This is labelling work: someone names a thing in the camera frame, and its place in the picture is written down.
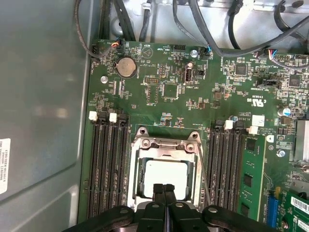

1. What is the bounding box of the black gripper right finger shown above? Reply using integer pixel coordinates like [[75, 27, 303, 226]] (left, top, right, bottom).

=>
[[164, 183, 275, 232]]

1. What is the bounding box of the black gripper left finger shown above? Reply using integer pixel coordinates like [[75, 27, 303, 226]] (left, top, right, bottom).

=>
[[62, 183, 167, 232]]

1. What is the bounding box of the silver CPU with green edge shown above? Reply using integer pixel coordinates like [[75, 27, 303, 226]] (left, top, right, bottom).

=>
[[144, 160, 189, 202]]

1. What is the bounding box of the metal socket locking lever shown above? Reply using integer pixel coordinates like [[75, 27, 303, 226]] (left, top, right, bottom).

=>
[[196, 142, 211, 206]]

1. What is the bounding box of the metal socket cover frame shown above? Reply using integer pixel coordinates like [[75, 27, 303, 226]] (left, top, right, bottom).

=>
[[136, 145, 197, 203]]

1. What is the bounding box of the black RAM slot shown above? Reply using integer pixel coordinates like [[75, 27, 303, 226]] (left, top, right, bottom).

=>
[[118, 113, 130, 213], [108, 113, 119, 216], [218, 119, 234, 213], [229, 120, 244, 213], [88, 111, 99, 218], [98, 112, 109, 218], [207, 118, 222, 213]]

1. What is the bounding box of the CPU socket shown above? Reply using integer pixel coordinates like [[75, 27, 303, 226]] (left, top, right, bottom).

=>
[[129, 127, 203, 211]]

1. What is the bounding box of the blue expansion slot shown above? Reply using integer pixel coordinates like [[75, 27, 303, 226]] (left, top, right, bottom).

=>
[[267, 192, 279, 229]]

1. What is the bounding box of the installed RAM stick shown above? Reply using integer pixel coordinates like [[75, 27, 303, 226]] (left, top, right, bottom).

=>
[[241, 134, 267, 218]]

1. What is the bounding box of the green motherboard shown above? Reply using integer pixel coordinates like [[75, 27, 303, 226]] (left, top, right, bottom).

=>
[[78, 38, 309, 232]]

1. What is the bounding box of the internal USB port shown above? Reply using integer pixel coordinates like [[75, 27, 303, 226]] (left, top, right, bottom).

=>
[[184, 62, 194, 85]]

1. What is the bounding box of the silver chipset heatsink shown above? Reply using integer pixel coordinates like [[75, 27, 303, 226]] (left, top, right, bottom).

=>
[[295, 119, 309, 162]]

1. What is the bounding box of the round coin cell battery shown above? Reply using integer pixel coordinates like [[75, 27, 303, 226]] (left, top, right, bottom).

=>
[[116, 56, 137, 78]]

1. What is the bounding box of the black PC case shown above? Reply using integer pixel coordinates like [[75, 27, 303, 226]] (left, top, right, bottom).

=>
[[0, 0, 309, 232]]

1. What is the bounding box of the black cable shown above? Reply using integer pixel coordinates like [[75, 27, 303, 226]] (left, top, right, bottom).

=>
[[172, 0, 213, 53], [228, 0, 242, 49], [188, 0, 309, 58], [112, 0, 136, 41], [139, 2, 152, 41]]

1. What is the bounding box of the thin black fan wire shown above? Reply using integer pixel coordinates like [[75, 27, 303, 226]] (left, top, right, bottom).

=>
[[73, 0, 121, 58]]

